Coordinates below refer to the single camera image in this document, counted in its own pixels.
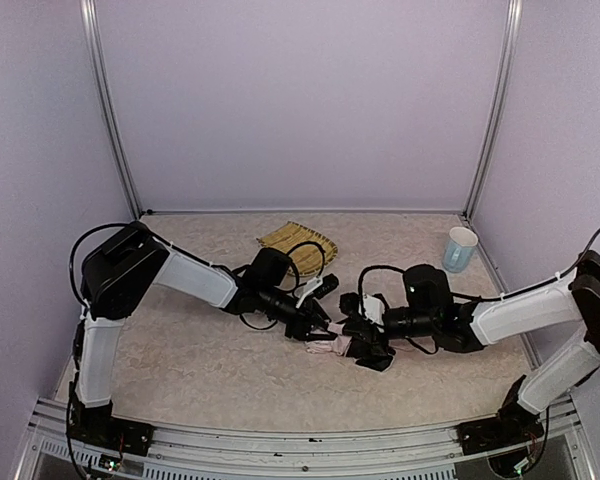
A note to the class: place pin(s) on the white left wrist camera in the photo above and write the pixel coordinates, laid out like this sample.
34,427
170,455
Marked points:
317,287

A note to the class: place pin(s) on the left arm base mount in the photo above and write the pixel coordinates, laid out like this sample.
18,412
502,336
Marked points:
97,426

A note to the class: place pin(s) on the aluminium front rail frame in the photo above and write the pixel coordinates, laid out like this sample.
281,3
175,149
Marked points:
186,452

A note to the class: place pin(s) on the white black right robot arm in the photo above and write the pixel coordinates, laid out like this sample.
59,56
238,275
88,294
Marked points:
464,324

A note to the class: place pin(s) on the light blue mug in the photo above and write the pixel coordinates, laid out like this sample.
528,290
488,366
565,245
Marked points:
459,250

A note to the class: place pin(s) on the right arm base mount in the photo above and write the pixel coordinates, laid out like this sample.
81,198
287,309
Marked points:
510,425

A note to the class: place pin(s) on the pink folding umbrella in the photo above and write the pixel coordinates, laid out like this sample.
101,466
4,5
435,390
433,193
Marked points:
338,344

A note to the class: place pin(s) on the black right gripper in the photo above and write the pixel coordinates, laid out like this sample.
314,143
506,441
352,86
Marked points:
365,333

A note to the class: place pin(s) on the woven bamboo tray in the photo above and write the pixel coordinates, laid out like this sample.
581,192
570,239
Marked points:
314,252

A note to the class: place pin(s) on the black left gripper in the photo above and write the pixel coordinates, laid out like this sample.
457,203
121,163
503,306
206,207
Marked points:
299,321

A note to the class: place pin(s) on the right aluminium corner post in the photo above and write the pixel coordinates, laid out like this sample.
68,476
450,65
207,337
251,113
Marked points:
505,67

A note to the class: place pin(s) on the left aluminium corner post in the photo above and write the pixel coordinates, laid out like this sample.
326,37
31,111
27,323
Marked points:
88,9

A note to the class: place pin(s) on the aluminium corner post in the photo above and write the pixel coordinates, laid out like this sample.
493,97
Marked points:
505,67
88,9

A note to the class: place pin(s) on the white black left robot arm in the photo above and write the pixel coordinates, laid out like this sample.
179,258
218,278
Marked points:
114,278

